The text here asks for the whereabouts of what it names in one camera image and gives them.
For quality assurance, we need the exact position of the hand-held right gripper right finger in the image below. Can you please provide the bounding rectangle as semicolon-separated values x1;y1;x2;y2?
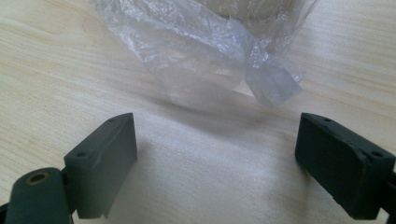
294;112;396;221

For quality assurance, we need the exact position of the clear plastic bag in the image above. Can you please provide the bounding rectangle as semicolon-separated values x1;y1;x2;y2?
90;0;319;110

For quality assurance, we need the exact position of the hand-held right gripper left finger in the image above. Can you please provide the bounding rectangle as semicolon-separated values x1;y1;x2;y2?
64;112;138;219

